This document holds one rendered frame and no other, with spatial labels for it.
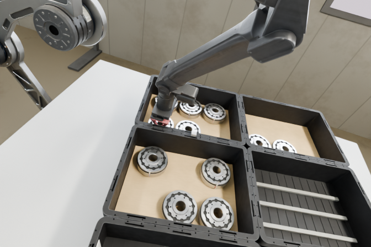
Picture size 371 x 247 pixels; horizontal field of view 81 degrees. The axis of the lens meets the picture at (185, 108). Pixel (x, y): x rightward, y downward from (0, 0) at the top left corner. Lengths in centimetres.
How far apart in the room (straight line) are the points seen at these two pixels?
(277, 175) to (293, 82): 172
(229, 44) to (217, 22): 183
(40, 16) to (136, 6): 170
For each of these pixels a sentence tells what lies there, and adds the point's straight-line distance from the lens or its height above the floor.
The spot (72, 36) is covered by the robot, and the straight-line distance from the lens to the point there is 78.
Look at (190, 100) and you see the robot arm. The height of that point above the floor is 105.
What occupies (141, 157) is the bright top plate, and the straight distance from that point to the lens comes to 76.
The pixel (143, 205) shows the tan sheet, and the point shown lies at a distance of 72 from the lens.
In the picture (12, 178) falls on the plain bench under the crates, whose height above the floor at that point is 70.
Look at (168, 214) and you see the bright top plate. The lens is 69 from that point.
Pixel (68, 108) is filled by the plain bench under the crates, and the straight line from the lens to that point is 115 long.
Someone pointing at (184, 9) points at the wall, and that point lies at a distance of 228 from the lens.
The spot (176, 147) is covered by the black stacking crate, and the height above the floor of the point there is 86.
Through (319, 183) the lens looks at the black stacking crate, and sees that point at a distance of 102.
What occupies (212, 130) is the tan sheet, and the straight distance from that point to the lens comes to 93.
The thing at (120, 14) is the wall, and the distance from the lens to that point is 256.
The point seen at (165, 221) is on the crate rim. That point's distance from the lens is 60.
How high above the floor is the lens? 150
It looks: 42 degrees down
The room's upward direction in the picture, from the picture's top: 16 degrees clockwise
